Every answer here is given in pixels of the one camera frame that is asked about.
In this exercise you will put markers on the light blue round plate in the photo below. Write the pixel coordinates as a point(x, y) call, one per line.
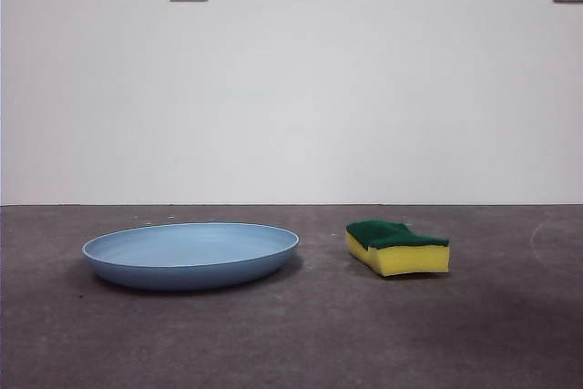
point(191, 266)

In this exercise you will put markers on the yellow sponge with green scourer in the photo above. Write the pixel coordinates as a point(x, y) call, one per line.
point(405, 259)

